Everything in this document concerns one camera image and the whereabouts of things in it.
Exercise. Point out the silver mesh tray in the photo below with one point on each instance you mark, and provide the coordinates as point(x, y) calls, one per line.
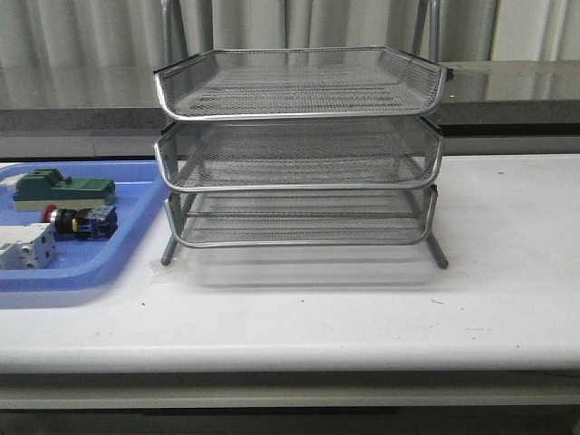
point(267, 218)
point(226, 85)
point(361, 153)

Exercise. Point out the red emergency stop button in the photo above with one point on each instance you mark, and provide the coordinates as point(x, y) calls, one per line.
point(85, 224)

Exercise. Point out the silver bottom mesh tray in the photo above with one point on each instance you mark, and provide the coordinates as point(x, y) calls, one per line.
point(267, 218)

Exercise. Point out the clear tape patch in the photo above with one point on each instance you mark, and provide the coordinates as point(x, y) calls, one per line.
point(174, 273)

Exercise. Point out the silver top mesh tray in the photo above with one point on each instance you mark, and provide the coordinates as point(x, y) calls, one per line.
point(226, 85)

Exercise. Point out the grey metal rack frame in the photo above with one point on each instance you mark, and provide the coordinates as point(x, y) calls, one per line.
point(431, 241)

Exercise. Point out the green and beige switch block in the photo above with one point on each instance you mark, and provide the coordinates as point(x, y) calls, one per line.
point(43, 187)

